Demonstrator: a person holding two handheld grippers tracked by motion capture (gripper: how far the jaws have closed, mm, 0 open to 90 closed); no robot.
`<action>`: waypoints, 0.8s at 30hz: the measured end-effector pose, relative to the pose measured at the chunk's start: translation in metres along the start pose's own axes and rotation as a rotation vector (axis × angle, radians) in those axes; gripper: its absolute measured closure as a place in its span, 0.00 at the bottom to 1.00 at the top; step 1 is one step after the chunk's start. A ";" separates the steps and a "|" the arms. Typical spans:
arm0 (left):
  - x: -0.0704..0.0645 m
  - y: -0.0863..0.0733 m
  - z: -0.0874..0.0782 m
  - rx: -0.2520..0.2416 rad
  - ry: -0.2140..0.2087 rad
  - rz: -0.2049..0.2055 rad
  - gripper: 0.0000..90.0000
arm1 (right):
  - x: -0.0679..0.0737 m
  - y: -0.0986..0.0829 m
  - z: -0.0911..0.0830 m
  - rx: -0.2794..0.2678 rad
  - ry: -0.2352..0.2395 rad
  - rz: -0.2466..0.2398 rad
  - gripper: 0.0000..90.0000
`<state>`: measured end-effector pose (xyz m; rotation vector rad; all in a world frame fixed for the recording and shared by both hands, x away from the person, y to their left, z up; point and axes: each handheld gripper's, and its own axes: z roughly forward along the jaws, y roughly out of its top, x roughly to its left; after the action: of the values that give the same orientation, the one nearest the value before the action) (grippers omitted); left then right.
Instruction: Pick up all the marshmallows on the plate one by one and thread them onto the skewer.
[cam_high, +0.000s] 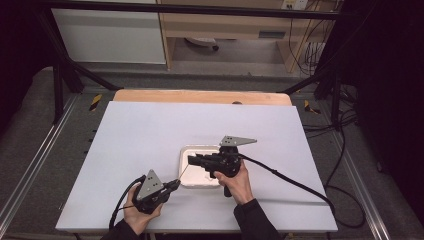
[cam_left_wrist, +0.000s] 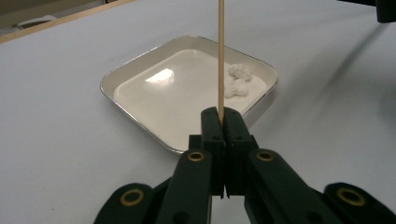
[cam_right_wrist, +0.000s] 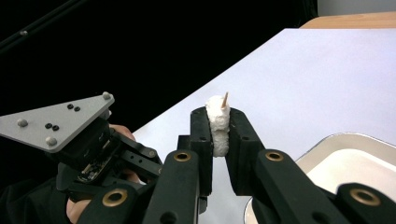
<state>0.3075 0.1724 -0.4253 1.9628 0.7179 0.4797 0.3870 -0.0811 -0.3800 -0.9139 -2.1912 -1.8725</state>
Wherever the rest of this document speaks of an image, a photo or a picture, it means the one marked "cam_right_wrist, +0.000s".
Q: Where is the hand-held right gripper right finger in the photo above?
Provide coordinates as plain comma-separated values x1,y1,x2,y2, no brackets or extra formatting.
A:
225,107,266,197

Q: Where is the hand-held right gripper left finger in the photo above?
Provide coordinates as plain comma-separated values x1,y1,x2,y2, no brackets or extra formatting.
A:
190,106,215,198

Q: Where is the white spongy lump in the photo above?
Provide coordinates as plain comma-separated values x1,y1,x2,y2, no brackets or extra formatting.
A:
205,94,232,158

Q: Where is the cream rectangular tray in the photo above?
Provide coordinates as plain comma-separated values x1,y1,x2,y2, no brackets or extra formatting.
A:
244,132,396,224

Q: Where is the dark metal stand bar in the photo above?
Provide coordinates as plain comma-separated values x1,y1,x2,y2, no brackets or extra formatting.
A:
0,0,90,54

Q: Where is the black curtain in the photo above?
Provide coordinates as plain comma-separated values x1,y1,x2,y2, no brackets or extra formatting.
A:
0,0,319,190

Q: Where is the wooden table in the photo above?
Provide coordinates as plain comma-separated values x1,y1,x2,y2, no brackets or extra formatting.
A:
300,11,396,30

